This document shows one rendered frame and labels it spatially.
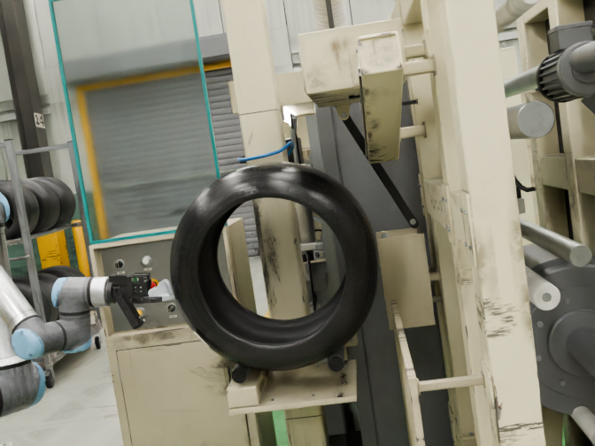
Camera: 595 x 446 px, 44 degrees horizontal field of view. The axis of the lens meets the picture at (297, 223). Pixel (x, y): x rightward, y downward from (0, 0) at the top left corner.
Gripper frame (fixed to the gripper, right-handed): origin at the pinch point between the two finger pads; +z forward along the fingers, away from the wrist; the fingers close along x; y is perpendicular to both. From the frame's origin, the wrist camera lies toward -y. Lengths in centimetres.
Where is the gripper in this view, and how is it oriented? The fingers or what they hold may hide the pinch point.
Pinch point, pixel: (176, 297)
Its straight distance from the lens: 220.8
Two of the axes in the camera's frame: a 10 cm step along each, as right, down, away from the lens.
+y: -0.3, -9.9, -1.0
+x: 0.8, -1.0, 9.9
